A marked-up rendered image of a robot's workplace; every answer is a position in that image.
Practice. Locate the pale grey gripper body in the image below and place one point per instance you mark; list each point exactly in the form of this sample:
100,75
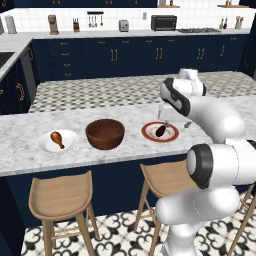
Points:
165,112

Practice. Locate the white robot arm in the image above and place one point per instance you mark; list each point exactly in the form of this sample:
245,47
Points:
216,120

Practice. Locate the dark purple eggplant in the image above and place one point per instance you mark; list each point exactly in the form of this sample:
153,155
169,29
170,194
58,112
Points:
161,130

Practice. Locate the brown wooden bowl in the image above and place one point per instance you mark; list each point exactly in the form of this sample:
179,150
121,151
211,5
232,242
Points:
105,133

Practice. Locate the brown chicken drumstick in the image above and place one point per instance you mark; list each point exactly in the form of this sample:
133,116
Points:
56,137

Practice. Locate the red rimmed plate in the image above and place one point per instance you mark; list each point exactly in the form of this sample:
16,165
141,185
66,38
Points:
171,134

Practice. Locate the wooden bar stool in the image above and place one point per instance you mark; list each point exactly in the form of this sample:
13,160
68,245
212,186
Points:
60,196
245,216
166,178

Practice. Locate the navy base cupboard run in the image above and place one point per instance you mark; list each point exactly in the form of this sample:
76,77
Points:
133,56

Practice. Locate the black hob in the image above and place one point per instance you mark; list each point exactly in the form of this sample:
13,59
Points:
199,30

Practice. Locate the black toaster oven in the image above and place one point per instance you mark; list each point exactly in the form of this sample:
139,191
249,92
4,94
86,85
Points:
163,22

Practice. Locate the navy island base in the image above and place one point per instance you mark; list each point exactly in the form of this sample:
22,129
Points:
113,186

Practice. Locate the silver toaster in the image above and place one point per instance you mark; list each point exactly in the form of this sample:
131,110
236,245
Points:
124,25

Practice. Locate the white plate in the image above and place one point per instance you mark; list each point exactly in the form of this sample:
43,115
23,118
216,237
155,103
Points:
68,140

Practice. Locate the pot with kitchen tools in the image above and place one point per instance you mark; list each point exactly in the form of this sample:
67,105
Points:
238,22

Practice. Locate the knife block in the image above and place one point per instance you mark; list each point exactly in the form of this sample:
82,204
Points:
76,26

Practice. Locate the grey dishwasher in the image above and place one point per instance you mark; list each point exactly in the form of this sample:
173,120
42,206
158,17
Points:
28,73

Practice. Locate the navy side cupboard run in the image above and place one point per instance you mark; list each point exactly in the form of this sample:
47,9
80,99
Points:
13,90

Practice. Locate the dark sink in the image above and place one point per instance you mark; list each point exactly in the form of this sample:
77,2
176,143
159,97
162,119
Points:
5,58

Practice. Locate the white paper towel roll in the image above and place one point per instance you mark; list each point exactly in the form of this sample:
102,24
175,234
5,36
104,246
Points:
10,25

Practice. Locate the grey wall socket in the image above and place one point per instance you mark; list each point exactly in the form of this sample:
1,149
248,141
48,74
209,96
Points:
144,16

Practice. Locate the wooden wall shelf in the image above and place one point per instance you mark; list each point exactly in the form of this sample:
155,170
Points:
233,5
168,6

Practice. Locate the rail with hanging tools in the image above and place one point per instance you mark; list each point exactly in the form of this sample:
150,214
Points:
95,18

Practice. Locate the navy wall cupboard run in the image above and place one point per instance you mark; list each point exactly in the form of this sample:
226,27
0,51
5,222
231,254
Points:
83,2

